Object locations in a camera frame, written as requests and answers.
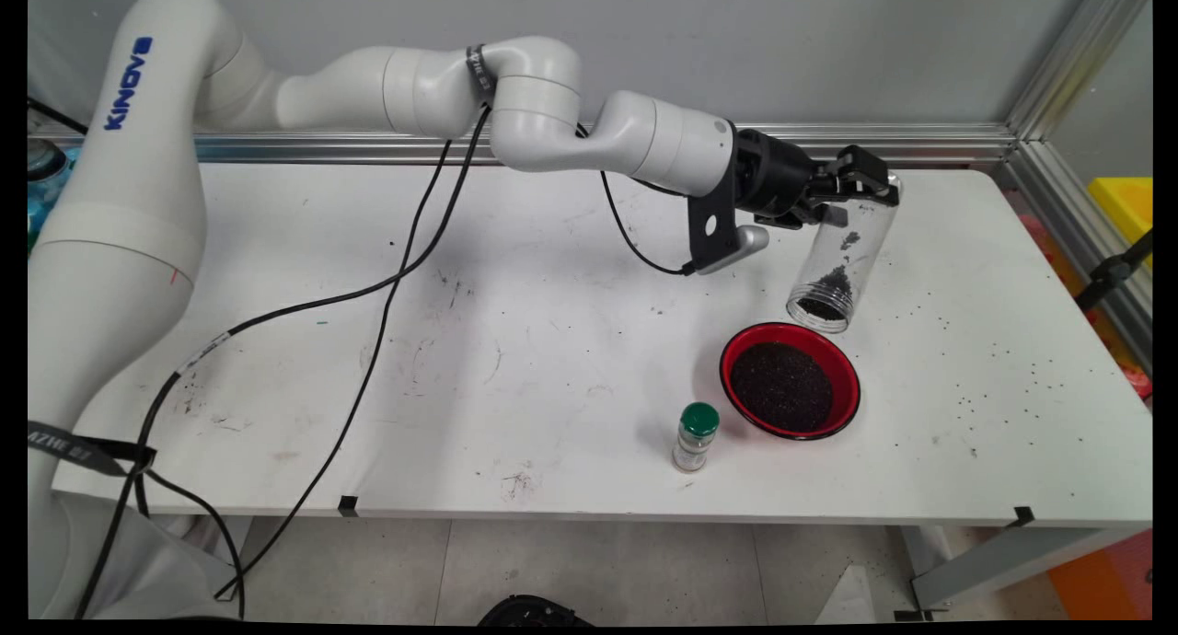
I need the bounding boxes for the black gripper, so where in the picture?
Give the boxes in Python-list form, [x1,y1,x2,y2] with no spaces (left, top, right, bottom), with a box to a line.
[734,129,903,230]

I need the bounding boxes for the clear plastic jar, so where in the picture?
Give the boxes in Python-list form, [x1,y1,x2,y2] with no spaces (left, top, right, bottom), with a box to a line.
[785,170,903,334]

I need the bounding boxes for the black seeds pile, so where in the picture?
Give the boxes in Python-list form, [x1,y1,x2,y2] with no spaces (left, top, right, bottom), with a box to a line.
[799,232,863,321]
[730,341,835,433]

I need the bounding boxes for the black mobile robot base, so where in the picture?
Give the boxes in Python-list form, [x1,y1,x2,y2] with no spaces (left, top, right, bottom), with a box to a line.
[477,595,595,629]

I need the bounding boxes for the red bowl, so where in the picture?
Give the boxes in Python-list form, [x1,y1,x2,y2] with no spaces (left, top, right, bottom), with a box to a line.
[719,322,862,442]

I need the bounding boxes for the green capped spice bottle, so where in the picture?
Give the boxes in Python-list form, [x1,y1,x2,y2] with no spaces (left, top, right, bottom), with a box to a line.
[672,402,721,474]

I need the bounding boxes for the black clamp rod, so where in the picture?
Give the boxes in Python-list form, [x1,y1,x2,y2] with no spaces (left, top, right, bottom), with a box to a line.
[1075,230,1153,312]

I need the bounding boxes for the yellow plastic block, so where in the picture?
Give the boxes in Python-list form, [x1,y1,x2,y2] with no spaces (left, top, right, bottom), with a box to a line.
[1089,177,1153,272]

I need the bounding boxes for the grey table leg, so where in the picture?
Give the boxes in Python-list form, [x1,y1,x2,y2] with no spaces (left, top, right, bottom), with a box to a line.
[911,525,1138,613]

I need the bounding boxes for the orange floor item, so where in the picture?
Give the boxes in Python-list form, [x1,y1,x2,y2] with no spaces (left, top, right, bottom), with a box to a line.
[1049,529,1153,619]

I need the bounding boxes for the clear blue water bottle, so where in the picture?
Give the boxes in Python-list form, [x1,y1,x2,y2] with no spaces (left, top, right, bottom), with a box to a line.
[28,138,79,249]

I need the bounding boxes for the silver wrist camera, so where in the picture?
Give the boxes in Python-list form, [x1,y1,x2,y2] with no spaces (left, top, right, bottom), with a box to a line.
[704,225,770,275]

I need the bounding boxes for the long aluminium frame rail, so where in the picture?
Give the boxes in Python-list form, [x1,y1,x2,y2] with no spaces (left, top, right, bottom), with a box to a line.
[28,120,1018,168]

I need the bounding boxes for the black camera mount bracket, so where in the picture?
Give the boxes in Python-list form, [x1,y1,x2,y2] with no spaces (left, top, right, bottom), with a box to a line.
[687,120,742,275]

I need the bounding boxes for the aluminium side rail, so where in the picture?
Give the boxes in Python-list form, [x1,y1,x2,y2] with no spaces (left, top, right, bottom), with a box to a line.
[994,138,1153,378]

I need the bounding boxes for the aluminium frame post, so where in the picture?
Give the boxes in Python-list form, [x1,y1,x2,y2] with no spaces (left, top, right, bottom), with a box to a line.
[1005,0,1151,144]

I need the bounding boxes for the black strap on arm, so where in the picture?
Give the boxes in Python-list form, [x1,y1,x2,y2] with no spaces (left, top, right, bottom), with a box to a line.
[465,44,498,107]

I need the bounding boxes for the plain black cable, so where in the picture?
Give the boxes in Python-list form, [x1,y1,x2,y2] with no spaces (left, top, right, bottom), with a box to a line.
[214,110,489,608]

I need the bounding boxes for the black cable with white label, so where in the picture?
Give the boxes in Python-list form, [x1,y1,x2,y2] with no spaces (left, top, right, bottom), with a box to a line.
[78,106,691,618]

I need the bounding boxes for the thin black cable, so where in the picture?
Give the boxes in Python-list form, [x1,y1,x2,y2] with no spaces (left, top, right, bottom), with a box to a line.
[28,97,88,137]

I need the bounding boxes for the grey printed strap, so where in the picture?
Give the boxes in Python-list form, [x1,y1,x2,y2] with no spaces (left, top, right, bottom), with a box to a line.
[28,421,157,477]

